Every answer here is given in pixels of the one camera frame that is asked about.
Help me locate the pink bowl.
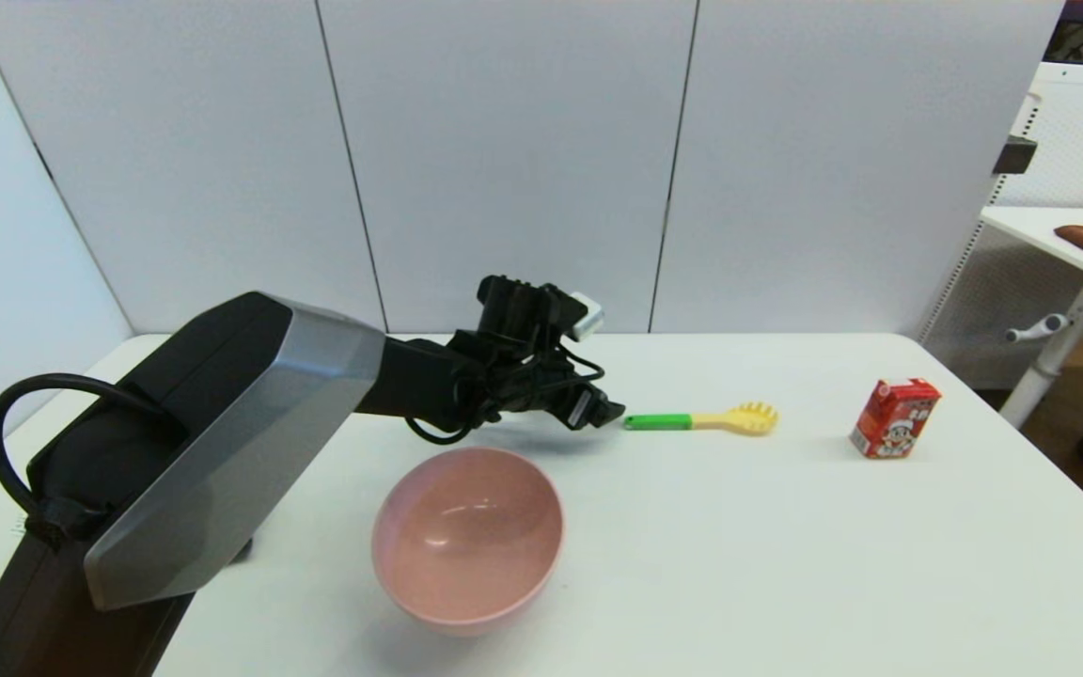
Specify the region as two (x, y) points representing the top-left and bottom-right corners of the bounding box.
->
(371, 447), (565, 638)

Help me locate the red milk carton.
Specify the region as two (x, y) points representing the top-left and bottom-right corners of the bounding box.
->
(849, 378), (943, 461)

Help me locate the white side table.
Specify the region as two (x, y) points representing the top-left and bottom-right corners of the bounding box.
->
(980, 206), (1083, 432)

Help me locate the black box on pegboard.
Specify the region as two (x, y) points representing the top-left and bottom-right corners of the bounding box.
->
(992, 136), (1038, 177)

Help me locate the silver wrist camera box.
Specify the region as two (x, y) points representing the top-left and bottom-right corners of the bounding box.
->
(568, 292), (605, 342)

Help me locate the green-handled yellow pasta spoon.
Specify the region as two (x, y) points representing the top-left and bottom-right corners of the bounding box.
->
(623, 402), (778, 437)

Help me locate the thin black camera wire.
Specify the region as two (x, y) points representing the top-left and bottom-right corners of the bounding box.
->
(404, 344), (606, 447)

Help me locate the white crank handle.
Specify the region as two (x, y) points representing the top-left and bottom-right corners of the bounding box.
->
(1005, 314), (1069, 345)

